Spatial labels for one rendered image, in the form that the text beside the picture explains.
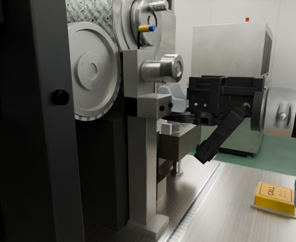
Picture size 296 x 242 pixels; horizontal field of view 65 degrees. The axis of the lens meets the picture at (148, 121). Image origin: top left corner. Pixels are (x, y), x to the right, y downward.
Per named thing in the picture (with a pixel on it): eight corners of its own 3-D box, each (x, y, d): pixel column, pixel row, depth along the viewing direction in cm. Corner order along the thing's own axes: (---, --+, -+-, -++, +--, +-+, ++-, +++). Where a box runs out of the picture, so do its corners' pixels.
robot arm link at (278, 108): (290, 130, 39) (290, 144, 32) (260, 127, 41) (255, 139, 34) (297, 85, 37) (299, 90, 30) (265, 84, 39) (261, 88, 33)
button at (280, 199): (293, 216, 44) (295, 205, 44) (253, 205, 48) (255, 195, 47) (292, 198, 50) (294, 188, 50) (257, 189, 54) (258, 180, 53)
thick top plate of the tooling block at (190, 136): (178, 162, 52) (179, 136, 50) (57, 135, 71) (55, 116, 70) (200, 141, 65) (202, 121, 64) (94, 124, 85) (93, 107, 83)
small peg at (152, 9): (165, 10, 35) (164, 0, 34) (149, 12, 36) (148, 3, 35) (169, 9, 36) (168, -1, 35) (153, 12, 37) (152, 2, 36)
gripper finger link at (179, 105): (142, 83, 45) (190, 85, 42) (142, 113, 46) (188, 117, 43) (136, 85, 42) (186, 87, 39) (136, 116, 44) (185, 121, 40)
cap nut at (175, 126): (176, 134, 52) (177, 114, 51) (162, 132, 54) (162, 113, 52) (182, 130, 55) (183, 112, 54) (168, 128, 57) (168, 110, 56)
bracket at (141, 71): (158, 241, 38) (161, 48, 31) (126, 227, 41) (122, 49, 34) (171, 223, 42) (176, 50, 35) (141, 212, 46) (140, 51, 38)
